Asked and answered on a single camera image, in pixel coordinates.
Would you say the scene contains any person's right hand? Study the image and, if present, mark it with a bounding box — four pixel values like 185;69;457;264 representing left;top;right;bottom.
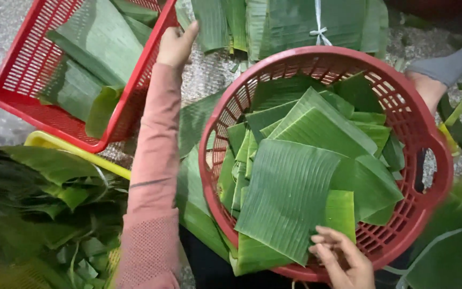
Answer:
308;226;376;289

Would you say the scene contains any person's left hand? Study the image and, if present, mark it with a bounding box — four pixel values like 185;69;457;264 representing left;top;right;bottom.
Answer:
157;21;199;69

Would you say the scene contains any pile of cut banana leaves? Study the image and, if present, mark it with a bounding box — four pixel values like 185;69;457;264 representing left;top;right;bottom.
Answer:
217;72;406;277

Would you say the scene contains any round red plastic basket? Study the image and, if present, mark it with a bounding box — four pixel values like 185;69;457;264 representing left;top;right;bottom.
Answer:
198;45;455;283

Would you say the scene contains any wide banana leaf with midrib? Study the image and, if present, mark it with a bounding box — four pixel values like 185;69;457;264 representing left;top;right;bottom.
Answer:
383;178;462;289

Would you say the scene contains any large flat banana leaf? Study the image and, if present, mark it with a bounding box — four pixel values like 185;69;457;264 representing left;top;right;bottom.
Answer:
176;89;232;261

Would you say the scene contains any thin dark elastic band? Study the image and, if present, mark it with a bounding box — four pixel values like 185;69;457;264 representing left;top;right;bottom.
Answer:
129;178;172;189

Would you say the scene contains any tied bundle of banana leaves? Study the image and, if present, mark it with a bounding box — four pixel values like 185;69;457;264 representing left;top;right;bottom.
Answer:
175;0;389;73

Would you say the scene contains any yellow plastic basket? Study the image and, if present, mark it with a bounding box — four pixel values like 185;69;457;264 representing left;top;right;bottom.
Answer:
0;130;132;289

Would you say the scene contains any heap of banana leaf scraps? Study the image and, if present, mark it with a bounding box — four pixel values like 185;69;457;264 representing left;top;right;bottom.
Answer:
0;144;130;289

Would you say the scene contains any heap of long banana leaves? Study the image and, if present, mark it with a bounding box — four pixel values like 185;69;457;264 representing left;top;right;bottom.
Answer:
38;0;160;140

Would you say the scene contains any rectangular red plastic basket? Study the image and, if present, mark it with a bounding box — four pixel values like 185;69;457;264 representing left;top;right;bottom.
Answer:
0;0;179;154

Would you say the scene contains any white string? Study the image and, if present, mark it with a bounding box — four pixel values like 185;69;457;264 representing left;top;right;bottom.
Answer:
310;0;333;47

